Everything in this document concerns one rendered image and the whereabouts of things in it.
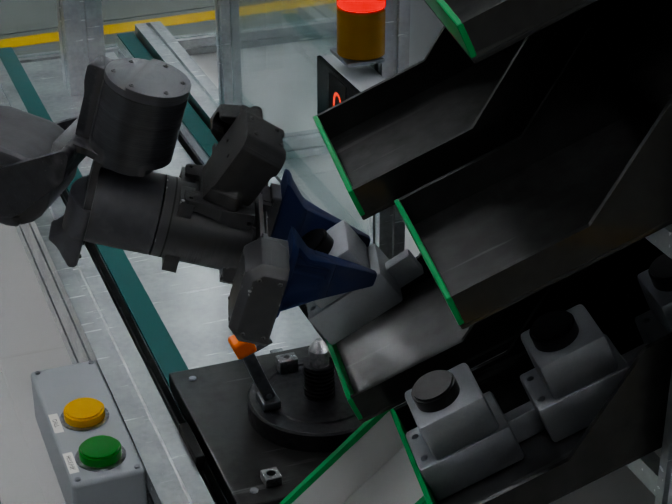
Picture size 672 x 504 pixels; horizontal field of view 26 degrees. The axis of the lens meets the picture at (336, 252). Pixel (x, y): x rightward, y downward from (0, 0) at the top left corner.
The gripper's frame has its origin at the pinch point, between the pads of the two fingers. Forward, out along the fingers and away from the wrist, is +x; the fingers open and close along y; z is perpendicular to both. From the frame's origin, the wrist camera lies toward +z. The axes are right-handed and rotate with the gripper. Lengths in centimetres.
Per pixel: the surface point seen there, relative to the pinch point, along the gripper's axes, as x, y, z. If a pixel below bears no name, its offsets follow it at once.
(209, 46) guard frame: 4, 159, -53
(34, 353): -17, 56, -54
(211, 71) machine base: 5, 149, -54
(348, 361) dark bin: 4.4, 0.3, -9.1
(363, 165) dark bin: 0.7, 0.6, 6.9
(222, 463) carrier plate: 1.2, 17.4, -34.4
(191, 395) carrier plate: -1.5, 29.1, -36.0
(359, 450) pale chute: 9.1, 4.6, -20.3
